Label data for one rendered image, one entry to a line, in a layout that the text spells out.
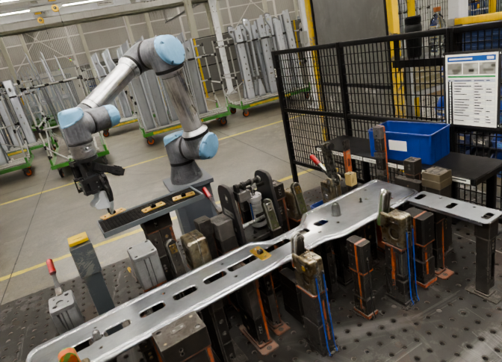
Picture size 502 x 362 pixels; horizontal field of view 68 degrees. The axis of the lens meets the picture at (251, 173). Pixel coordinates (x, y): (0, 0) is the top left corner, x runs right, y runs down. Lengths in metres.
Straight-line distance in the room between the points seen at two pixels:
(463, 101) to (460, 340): 0.92
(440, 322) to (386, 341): 0.19
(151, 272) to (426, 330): 0.89
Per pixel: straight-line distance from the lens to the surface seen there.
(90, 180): 1.29
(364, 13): 3.53
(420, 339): 1.37
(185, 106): 1.57
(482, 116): 1.75
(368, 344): 1.35
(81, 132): 1.27
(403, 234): 1.31
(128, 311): 1.21
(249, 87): 8.99
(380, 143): 1.74
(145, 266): 1.24
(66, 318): 1.27
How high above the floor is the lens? 1.67
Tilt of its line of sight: 20 degrees down
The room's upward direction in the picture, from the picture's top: 12 degrees counter-clockwise
